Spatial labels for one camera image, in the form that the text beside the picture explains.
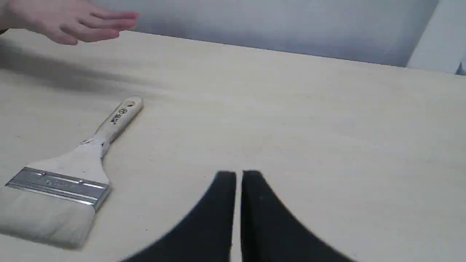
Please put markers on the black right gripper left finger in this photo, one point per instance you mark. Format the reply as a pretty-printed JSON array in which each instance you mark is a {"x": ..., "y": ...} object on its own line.
[{"x": 205, "y": 233}]

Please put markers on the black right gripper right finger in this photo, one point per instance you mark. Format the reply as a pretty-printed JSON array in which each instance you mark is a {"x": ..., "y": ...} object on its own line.
[{"x": 270, "y": 233}]

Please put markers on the person's bare hand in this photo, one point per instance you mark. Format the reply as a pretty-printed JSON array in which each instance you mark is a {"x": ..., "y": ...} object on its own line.
[{"x": 66, "y": 22}]

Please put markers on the wide wooden paint brush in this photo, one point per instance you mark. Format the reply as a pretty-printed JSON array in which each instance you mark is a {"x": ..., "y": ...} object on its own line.
[{"x": 54, "y": 201}]

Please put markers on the white post at table edge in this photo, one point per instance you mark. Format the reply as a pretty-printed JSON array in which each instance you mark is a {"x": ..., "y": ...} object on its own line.
[{"x": 442, "y": 45}]

